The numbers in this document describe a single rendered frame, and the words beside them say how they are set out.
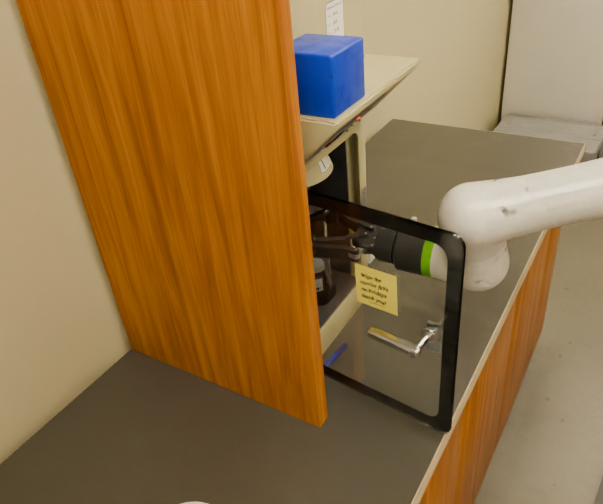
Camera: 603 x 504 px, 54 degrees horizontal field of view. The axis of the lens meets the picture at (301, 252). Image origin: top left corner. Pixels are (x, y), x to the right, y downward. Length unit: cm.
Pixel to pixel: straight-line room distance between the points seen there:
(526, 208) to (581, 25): 304
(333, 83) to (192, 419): 70
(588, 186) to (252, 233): 51
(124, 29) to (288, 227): 36
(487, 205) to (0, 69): 81
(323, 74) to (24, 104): 54
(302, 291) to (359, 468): 34
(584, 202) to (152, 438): 85
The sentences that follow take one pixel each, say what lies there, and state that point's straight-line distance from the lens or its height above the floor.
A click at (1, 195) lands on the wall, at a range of 115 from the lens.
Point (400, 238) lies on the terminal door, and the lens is 87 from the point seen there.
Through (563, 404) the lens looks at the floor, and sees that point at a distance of 255.
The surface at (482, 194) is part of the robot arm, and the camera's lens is 95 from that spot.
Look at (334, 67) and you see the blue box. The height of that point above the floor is 158.
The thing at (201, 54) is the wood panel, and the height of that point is 162.
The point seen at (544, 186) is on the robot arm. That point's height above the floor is 138.
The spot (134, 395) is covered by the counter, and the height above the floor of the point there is 94.
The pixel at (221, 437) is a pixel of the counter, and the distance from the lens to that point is 117.
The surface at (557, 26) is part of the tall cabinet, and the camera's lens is 397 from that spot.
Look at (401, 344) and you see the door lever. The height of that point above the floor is 121.
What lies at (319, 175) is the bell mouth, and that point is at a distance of 112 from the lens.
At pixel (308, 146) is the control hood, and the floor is 147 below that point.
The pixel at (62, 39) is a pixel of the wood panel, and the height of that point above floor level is 162.
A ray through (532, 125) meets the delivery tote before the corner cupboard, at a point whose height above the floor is 33.
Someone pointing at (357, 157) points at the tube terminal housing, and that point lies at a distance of 126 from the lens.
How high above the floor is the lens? 183
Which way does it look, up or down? 34 degrees down
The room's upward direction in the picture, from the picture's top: 6 degrees counter-clockwise
